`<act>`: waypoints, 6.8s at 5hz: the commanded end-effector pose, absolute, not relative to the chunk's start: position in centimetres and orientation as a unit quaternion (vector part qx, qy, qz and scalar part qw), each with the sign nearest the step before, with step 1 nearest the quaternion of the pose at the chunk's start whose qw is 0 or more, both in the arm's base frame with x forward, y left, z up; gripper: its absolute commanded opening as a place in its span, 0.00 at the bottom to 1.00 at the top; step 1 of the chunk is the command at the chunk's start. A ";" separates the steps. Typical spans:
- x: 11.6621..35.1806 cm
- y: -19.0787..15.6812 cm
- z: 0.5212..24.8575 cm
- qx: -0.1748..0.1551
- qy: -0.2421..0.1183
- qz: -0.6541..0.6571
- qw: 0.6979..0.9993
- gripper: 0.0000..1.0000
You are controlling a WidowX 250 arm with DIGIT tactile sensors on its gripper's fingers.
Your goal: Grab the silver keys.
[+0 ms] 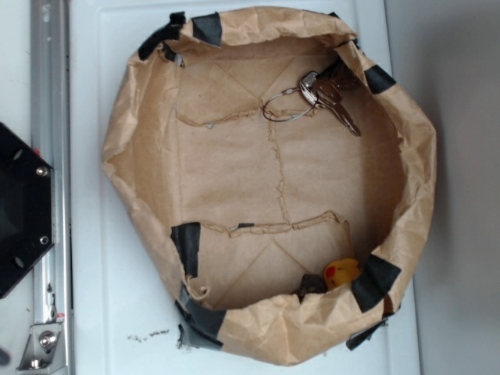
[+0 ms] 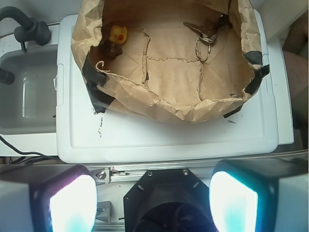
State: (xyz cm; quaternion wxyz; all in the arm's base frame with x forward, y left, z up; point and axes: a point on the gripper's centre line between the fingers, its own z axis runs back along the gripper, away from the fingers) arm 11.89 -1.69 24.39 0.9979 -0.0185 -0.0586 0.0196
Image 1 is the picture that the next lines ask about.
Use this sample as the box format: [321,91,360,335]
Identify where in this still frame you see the silver keys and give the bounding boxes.
[262,70,361,137]

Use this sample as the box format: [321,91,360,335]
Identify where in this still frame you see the brown paper bag bin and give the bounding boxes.
[102,6,437,366]

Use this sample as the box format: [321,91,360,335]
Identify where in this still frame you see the dark brown rock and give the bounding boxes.
[295,274,327,302]

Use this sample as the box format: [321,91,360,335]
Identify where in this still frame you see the yellow rubber duck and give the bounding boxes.
[323,258,361,291]

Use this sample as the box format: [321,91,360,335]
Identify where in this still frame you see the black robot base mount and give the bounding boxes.
[1,124,54,298]

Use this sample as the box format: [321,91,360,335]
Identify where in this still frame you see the aluminium extrusion rail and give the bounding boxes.
[30,1,75,374]

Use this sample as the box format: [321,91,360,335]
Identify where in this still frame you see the silver corner bracket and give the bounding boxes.
[16,323,66,374]

